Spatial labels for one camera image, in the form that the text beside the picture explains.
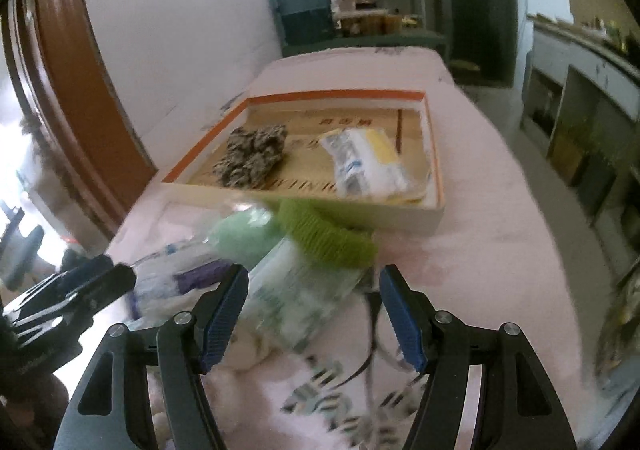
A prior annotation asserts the kitchen counter with drawers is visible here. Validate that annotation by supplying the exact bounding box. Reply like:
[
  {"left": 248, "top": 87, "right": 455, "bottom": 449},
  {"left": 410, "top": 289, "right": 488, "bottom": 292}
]
[{"left": 520, "top": 12, "right": 640, "bottom": 281}]

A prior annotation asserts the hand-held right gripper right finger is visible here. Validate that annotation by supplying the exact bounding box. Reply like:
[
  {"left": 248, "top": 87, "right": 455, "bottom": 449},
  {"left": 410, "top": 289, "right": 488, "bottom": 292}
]
[{"left": 379, "top": 265, "right": 576, "bottom": 450}]

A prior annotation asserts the green low table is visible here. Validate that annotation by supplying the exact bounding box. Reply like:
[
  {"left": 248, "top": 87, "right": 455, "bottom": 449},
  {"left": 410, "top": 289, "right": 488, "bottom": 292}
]
[{"left": 280, "top": 30, "right": 448, "bottom": 60}]

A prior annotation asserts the green and white tissue packet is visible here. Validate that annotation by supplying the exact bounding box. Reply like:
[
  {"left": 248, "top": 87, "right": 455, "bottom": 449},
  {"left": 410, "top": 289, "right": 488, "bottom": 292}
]
[{"left": 245, "top": 235, "right": 371, "bottom": 356}]

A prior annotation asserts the yellow and white packet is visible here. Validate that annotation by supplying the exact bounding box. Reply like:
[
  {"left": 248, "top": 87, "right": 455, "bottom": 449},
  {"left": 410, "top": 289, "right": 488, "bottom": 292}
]
[{"left": 319, "top": 127, "right": 433, "bottom": 205}]

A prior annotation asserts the blue water jug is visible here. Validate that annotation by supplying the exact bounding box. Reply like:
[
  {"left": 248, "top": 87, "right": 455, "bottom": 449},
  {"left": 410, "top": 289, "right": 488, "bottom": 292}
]
[{"left": 267, "top": 0, "right": 335, "bottom": 48}]

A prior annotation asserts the green knit cloth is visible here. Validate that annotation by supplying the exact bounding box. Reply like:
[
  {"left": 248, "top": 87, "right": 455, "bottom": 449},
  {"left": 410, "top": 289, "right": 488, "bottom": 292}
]
[{"left": 272, "top": 197, "right": 377, "bottom": 267}]

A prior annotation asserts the mint green soft ball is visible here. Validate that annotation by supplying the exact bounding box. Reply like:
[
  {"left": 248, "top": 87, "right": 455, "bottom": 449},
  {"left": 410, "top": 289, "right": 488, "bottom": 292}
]
[{"left": 207, "top": 207, "right": 286, "bottom": 261}]

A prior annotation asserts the shallow orange-rimmed cardboard box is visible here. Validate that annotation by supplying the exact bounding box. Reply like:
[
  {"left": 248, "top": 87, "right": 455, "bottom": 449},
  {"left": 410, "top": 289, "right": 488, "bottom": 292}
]
[{"left": 161, "top": 88, "right": 446, "bottom": 237}]

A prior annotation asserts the dark refrigerator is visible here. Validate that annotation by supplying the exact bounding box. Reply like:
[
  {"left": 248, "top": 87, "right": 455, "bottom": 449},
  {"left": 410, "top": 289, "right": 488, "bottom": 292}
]
[{"left": 432, "top": 0, "right": 518, "bottom": 85}]

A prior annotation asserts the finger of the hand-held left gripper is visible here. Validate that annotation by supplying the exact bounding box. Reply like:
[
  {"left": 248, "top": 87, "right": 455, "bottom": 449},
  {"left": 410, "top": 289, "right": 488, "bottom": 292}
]
[
  {"left": 50, "top": 255, "right": 115, "bottom": 295},
  {"left": 55, "top": 264, "right": 137, "bottom": 318}
]

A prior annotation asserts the person's left forearm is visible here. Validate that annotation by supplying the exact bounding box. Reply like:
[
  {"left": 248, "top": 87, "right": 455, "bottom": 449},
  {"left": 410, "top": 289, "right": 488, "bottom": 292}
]
[{"left": 0, "top": 370, "right": 71, "bottom": 450}]

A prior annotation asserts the brown planter with plant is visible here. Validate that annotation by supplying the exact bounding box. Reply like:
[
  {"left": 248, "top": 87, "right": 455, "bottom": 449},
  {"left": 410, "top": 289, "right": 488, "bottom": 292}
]
[{"left": 547, "top": 120, "right": 596, "bottom": 185}]

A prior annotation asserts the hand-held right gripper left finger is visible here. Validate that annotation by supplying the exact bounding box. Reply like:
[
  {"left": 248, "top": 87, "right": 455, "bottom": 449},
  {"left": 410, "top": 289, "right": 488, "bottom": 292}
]
[{"left": 52, "top": 264, "right": 249, "bottom": 450}]

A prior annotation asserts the small round stool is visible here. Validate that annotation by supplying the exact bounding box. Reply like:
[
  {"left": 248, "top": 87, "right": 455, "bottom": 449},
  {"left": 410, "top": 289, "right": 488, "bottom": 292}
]
[{"left": 449, "top": 58, "right": 482, "bottom": 76}]

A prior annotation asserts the white packet with blue print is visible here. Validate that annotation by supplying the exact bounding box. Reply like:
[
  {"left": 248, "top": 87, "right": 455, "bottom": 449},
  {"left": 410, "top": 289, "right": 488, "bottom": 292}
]
[{"left": 127, "top": 230, "right": 236, "bottom": 325}]

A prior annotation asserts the clear plastic bag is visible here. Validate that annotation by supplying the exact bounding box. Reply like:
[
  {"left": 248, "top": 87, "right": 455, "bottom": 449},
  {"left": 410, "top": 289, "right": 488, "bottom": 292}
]
[{"left": 597, "top": 275, "right": 640, "bottom": 398}]

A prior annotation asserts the brown wooden door frame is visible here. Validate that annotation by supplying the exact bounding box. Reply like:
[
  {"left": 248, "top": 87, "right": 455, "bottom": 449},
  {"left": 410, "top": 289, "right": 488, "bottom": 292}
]
[{"left": 10, "top": 0, "right": 158, "bottom": 241}]

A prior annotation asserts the leopard print scrunchie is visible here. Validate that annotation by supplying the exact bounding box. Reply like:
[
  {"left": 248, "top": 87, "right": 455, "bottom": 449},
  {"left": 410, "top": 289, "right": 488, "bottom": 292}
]
[{"left": 212, "top": 124, "right": 290, "bottom": 189}]

